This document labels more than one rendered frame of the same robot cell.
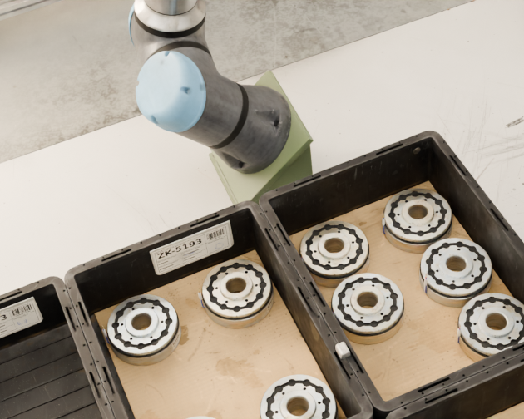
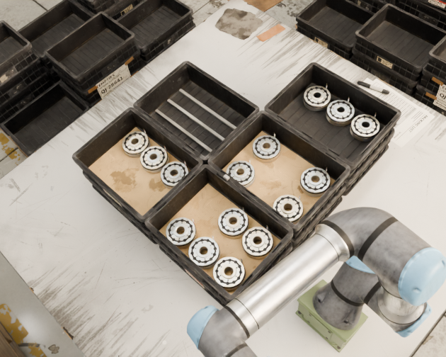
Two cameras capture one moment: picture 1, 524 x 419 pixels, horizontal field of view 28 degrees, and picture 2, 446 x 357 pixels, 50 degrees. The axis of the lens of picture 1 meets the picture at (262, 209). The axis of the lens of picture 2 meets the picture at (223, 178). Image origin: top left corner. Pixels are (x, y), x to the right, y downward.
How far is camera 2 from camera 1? 1.54 m
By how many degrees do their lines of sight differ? 69
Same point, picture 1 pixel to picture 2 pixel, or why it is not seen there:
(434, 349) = (202, 219)
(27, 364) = (351, 157)
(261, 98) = (331, 302)
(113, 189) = not seen: hidden behind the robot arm
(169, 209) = not seen: hidden behind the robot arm
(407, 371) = (209, 207)
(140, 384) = (304, 166)
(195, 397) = (281, 169)
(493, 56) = not seen: outside the picture
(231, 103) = (338, 278)
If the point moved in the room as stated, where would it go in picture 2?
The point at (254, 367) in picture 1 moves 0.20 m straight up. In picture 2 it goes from (266, 188) to (265, 158)
